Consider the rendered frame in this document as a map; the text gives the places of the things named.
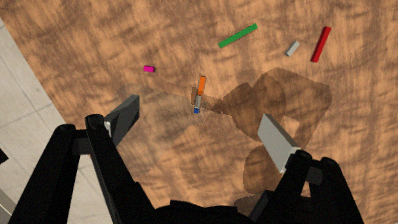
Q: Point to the magenta block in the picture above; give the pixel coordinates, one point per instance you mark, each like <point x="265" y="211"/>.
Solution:
<point x="149" y="68"/>

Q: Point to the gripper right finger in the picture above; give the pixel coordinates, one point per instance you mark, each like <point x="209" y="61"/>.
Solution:
<point x="332" y="201"/>

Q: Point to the red rod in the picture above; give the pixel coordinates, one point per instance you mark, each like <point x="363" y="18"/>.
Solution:
<point x="320" y="44"/>

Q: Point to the green rod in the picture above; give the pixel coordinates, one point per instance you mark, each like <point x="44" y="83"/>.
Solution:
<point x="238" y="35"/>

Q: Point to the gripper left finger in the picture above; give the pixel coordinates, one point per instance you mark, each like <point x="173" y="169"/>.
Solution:
<point x="47" y="196"/>

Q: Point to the grey rod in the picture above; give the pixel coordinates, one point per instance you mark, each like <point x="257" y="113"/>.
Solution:
<point x="292" y="48"/>
<point x="197" y="103"/>

